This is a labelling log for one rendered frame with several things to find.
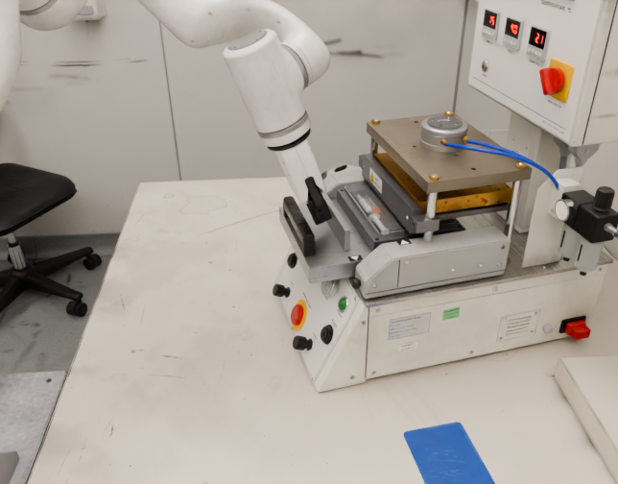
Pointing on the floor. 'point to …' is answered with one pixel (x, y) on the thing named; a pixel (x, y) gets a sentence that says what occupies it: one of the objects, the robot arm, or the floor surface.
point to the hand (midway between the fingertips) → (319, 210)
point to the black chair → (53, 196)
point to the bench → (282, 370)
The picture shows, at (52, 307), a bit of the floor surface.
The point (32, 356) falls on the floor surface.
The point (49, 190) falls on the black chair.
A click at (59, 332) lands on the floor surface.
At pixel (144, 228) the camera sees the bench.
